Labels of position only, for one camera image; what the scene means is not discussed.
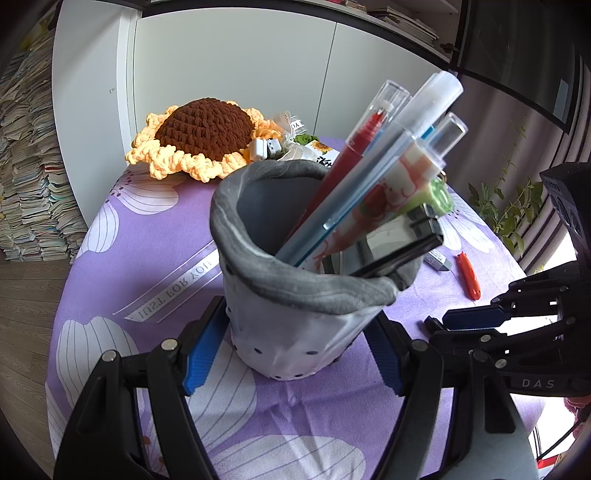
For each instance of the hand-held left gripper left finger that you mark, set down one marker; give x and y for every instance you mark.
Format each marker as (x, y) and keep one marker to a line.
(205, 346)

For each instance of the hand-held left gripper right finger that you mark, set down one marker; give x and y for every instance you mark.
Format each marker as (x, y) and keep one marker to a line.
(383, 355)

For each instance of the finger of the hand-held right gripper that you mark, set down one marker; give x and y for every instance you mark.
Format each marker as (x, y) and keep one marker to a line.
(480, 316)
(508, 346)

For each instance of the small orange knife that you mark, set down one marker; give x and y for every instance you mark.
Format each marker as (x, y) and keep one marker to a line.
(468, 277)

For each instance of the black marker white label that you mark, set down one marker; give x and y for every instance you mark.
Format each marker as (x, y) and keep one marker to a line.
(438, 262)

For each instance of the grey fabric pen holder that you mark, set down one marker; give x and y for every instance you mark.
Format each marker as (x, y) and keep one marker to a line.
(286, 332)

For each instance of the green pen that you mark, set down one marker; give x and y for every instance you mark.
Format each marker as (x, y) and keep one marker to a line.
(439, 197)

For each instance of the red white striped pen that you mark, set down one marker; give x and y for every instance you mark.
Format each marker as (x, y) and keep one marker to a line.
(450, 134)

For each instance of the clear printed ribbon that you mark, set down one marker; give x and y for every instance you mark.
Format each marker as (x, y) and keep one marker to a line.
(171, 300)

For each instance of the green potted plant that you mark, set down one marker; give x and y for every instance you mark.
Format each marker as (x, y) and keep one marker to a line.
(512, 207)

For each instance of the purple floral tablecloth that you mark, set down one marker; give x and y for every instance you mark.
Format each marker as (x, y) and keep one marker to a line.
(147, 249)

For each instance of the grey curtain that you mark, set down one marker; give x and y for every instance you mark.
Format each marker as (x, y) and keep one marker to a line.
(471, 129)

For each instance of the small white plastic box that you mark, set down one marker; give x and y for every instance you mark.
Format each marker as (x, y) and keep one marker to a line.
(258, 150)
(274, 146)

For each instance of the sunflower print card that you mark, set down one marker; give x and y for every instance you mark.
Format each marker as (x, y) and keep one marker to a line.
(323, 150)

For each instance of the crochet sunflower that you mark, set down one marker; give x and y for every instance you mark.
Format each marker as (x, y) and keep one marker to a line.
(203, 129)

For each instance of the green crochet leaf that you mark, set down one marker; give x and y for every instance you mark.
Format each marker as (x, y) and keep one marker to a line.
(305, 139)

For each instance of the tall stack of papers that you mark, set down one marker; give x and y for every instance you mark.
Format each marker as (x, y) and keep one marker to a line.
(32, 175)

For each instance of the stack of magazines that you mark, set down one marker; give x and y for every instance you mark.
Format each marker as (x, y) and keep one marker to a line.
(406, 21)

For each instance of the white bookcase cabinet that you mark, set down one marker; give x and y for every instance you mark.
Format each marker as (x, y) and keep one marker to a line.
(231, 64)

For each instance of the stack of red books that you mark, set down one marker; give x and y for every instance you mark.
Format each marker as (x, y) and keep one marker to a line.
(346, 3)

